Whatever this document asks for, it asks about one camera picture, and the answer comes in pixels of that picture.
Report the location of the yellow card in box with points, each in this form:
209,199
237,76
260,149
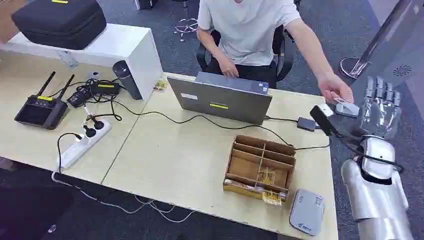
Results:
271,198

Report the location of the yellow card on desk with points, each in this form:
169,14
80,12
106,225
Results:
160,85

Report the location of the grey laptop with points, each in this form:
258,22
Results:
218,102

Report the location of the black remote controller with antennas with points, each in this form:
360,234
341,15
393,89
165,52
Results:
39,111

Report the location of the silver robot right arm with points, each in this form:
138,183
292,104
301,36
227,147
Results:
374,198

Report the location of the person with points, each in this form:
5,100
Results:
248,33

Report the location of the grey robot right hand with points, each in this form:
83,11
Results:
379,116

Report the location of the grey flat pad device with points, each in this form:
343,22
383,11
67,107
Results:
307,212

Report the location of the black power brick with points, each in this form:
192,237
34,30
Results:
94,90

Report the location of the black office chair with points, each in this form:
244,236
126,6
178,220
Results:
283,56

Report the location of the black power plug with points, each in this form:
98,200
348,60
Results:
89,132
98,124

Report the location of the chrome stand with pole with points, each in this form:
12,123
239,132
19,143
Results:
356,66

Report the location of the small printed card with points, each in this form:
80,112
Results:
340,100

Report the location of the black carrying case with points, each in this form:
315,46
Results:
59,21

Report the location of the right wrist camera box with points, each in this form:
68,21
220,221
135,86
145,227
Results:
323,119

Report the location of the wooden card box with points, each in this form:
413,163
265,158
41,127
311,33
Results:
260,165

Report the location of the white cabinet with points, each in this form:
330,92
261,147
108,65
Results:
126,49

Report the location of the chrome chair base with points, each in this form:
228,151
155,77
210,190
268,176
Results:
186,27

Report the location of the person's left hand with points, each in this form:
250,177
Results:
334,87

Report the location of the person's right hand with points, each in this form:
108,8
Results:
228,68

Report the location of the black adapter block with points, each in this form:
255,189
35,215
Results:
306,124

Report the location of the dark cylindrical bottle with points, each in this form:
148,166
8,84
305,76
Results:
127,79

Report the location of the person's hand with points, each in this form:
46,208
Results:
334,87
228,68

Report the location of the white power strip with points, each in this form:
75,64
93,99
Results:
82,145

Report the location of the brown cardboard box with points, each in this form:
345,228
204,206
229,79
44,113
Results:
7,18

